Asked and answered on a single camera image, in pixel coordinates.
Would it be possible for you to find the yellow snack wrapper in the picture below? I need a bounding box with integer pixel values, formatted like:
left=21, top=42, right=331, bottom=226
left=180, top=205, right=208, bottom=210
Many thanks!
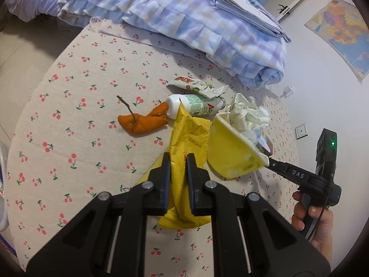
left=156, top=102, right=213, bottom=230

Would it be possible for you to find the orange peel with stem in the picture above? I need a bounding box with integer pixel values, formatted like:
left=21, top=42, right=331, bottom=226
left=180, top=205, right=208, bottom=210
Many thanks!
left=117, top=96, right=169, bottom=134

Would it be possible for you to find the white AD milk bottle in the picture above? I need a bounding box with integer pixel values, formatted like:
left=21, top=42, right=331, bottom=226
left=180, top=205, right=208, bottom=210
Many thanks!
left=165, top=94, right=226, bottom=119

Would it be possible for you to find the white plastic trash basin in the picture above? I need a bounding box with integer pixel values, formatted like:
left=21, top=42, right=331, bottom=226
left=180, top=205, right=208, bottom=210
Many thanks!
left=0, top=142, right=9, bottom=232

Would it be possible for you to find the person's right hand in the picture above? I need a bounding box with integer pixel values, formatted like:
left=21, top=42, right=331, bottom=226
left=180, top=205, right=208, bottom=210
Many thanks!
left=290, top=191, right=335, bottom=263

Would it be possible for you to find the brown cardboard box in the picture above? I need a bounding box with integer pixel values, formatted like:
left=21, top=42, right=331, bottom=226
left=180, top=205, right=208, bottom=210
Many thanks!
left=256, top=134, right=273, bottom=156

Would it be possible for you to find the cherry print mattress cover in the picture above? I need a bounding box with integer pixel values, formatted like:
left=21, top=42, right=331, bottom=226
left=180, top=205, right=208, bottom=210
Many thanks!
left=3, top=19, right=299, bottom=268

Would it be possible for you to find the flat printed snack wrapper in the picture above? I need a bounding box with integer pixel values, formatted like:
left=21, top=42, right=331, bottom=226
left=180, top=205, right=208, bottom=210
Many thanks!
left=168, top=76, right=229, bottom=99

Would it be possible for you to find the blue plaid ruffled blanket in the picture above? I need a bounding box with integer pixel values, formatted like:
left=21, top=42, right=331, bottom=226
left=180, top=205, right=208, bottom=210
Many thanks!
left=57, top=0, right=287, bottom=89

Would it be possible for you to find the folded striped sheet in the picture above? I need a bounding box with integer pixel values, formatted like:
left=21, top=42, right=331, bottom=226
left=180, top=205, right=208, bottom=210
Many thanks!
left=213, top=0, right=291, bottom=43

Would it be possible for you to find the white wall switch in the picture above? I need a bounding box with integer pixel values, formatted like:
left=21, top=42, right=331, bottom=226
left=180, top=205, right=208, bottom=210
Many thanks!
left=295, top=123, right=308, bottom=139

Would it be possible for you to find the white wall plug charger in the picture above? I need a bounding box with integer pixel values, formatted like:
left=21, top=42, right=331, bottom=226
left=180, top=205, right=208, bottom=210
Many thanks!
left=280, top=86, right=295, bottom=98

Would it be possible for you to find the colourful wall map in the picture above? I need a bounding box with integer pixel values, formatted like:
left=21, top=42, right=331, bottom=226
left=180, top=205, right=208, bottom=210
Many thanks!
left=305, top=0, right=368, bottom=83

